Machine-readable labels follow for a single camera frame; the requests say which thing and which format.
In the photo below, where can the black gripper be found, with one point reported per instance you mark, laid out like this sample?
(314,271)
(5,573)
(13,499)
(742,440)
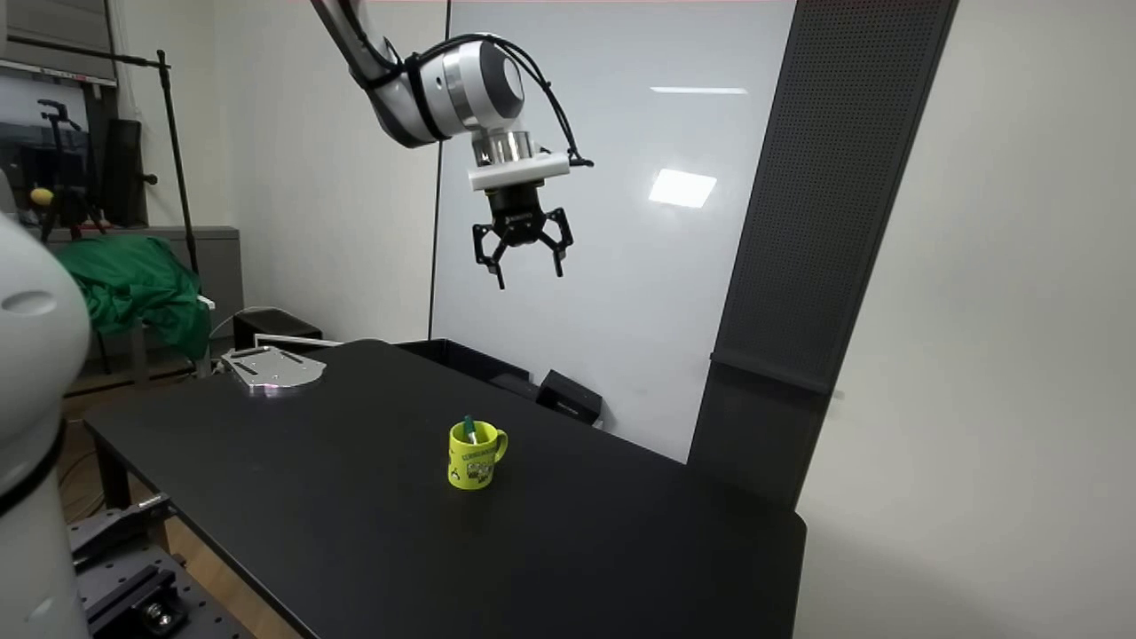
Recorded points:
(515,213)

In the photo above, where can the green capped marker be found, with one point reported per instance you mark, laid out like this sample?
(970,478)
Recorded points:
(469,425)

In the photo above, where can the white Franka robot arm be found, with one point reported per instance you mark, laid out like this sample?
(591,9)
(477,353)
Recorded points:
(456,89)

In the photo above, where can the yellow-green mug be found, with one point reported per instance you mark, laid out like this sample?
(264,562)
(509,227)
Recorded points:
(469,459)

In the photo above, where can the large whiteboard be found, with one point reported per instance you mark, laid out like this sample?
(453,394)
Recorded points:
(663,262)

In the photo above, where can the small black box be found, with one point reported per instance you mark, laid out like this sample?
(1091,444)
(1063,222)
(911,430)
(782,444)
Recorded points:
(568,394)

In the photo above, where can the black square box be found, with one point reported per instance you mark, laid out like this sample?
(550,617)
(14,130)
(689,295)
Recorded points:
(273,323)

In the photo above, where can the grey round plate device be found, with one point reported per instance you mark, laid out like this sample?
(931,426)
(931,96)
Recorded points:
(273,369)

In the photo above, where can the dark grey pillar panel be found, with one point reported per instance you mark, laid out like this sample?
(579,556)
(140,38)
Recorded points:
(819,237)

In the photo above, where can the grey cabinet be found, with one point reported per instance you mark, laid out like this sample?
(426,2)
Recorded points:
(213,267)

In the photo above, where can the black tripod pole stand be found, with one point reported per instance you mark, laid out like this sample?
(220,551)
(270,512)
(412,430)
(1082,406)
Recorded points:
(175,154)

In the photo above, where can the green cloth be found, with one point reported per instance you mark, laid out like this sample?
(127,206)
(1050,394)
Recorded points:
(129,290)

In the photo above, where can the black table leg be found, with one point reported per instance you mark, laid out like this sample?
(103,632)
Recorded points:
(110,473)

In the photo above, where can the yellow ball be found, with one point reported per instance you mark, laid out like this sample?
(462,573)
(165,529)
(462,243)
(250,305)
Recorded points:
(40,196)

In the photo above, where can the metal optical breadboard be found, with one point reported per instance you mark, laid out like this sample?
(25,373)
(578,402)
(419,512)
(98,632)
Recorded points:
(144,579)

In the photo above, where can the white wrist camera mount plate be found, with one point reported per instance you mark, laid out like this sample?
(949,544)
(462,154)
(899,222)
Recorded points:
(520,176)

